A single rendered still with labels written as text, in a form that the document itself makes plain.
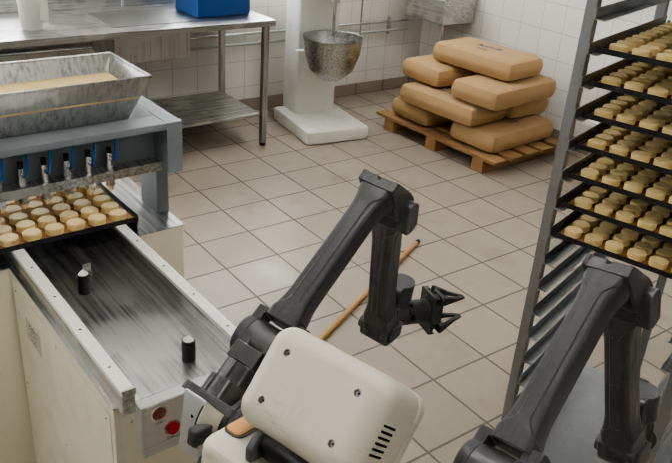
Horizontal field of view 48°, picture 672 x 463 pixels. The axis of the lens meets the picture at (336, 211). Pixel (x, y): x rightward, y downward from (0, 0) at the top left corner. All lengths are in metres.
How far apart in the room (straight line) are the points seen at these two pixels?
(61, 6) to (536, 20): 3.38
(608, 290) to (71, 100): 1.50
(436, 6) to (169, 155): 4.28
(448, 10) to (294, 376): 5.40
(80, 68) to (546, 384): 1.74
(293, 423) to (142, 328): 0.95
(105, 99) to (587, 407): 1.98
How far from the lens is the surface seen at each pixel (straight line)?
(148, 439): 1.77
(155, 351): 1.87
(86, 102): 2.21
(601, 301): 1.20
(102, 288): 2.12
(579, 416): 2.97
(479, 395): 3.18
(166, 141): 2.30
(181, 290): 1.98
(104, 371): 1.72
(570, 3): 5.93
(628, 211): 2.31
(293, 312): 1.30
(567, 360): 1.16
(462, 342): 3.46
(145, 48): 4.92
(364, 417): 1.01
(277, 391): 1.07
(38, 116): 2.19
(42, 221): 2.32
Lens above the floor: 1.94
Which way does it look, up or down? 26 degrees down
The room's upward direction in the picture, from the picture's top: 4 degrees clockwise
